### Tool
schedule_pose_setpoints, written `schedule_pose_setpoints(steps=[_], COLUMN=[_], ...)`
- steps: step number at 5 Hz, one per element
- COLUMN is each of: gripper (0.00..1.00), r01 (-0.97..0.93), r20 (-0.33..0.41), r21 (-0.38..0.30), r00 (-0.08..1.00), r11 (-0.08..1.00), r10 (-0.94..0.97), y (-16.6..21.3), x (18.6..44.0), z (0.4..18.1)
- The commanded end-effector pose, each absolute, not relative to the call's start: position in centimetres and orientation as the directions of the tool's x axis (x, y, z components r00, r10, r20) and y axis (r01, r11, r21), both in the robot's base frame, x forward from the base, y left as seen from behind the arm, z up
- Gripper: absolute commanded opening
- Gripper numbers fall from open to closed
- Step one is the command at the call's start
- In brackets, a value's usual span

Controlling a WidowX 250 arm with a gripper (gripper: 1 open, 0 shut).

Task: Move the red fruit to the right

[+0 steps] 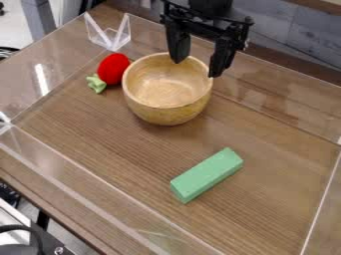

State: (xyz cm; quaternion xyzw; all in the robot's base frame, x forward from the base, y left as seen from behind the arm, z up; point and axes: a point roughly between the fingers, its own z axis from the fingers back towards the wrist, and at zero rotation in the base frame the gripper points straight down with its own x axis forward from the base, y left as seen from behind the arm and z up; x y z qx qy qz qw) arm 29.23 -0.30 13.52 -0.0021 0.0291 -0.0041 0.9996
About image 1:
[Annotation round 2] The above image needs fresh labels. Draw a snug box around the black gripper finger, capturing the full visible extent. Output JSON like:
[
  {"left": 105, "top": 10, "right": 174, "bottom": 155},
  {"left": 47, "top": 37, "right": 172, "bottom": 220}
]
[
  {"left": 208, "top": 37, "right": 236, "bottom": 78},
  {"left": 166, "top": 22, "right": 190, "bottom": 64}
]

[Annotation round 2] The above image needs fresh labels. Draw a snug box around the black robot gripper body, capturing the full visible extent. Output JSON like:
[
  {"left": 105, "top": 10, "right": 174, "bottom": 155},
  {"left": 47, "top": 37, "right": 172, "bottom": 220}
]
[{"left": 161, "top": 0, "right": 254, "bottom": 51}]

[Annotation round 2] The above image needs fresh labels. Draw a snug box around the light wooden bowl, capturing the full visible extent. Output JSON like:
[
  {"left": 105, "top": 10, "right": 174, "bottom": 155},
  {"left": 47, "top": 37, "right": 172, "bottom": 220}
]
[{"left": 123, "top": 53, "right": 213, "bottom": 126}]

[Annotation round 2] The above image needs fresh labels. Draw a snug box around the red plush strawberry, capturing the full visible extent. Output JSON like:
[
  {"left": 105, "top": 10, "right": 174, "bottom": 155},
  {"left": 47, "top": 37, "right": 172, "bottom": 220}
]
[{"left": 87, "top": 53, "right": 131, "bottom": 94}]

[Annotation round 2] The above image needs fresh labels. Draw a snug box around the grey table leg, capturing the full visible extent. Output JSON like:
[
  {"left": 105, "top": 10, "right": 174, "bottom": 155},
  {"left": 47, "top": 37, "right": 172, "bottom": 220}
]
[{"left": 20, "top": 0, "right": 57, "bottom": 41}]

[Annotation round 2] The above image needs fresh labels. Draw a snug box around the green rectangular block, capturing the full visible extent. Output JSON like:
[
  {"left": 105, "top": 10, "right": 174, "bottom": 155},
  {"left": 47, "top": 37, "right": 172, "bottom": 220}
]
[{"left": 170, "top": 147, "right": 244, "bottom": 204}]

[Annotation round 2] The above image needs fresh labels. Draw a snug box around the clear acrylic tray wall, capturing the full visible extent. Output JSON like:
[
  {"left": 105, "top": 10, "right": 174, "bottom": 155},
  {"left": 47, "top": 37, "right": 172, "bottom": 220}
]
[{"left": 0, "top": 7, "right": 341, "bottom": 255}]

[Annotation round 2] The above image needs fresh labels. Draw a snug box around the black cable bottom left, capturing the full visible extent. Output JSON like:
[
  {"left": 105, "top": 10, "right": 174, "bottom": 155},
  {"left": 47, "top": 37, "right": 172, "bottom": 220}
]
[{"left": 0, "top": 224, "right": 46, "bottom": 255}]

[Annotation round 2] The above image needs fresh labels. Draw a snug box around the black metal bracket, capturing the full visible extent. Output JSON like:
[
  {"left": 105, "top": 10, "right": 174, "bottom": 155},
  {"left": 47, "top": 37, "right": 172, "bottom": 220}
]
[{"left": 31, "top": 223, "right": 77, "bottom": 255}]

